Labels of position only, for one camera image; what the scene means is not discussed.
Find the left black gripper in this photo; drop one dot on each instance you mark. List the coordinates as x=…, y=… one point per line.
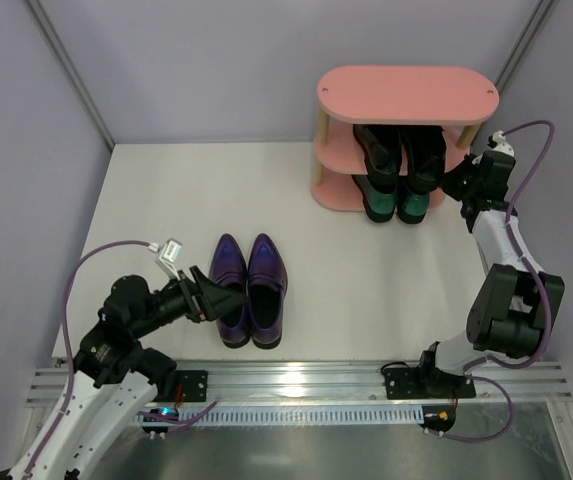
x=193, y=296

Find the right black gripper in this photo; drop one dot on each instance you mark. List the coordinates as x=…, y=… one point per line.
x=464, y=175

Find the purple shoe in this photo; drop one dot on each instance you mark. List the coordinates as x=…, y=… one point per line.
x=267, y=287
x=228, y=269

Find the black glossy shoe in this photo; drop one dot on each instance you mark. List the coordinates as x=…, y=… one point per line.
x=382, y=148
x=425, y=149

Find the green metallic shoe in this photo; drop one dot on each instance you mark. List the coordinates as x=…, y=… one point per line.
x=412, y=207
x=379, y=206

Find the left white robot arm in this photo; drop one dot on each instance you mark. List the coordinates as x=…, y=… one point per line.
x=112, y=376

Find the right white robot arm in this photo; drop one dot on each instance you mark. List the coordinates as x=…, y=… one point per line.
x=457, y=355

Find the pink three-tier shoe shelf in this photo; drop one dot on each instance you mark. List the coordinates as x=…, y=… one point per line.
x=455, y=98

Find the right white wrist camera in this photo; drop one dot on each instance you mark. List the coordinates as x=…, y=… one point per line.
x=497, y=142

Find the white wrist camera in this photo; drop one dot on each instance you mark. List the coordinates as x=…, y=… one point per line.
x=497, y=142
x=166, y=256

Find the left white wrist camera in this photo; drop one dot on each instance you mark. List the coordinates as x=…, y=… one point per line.
x=166, y=256

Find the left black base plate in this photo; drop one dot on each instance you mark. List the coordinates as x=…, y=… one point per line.
x=181, y=386

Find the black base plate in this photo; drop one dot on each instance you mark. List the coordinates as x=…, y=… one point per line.
x=181, y=386
x=403, y=382

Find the slotted grey cable duct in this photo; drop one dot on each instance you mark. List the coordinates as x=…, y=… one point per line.
x=311, y=415

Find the aluminium mounting rail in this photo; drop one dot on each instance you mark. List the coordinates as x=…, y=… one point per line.
x=291, y=382

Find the right aluminium frame post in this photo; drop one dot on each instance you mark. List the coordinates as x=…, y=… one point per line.
x=533, y=27

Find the aluminium frame post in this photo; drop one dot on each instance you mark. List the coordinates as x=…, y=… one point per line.
x=55, y=44
x=533, y=27

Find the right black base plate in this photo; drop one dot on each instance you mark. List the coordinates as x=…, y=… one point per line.
x=403, y=382

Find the left aluminium frame post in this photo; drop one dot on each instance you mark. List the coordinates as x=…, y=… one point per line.
x=55, y=44

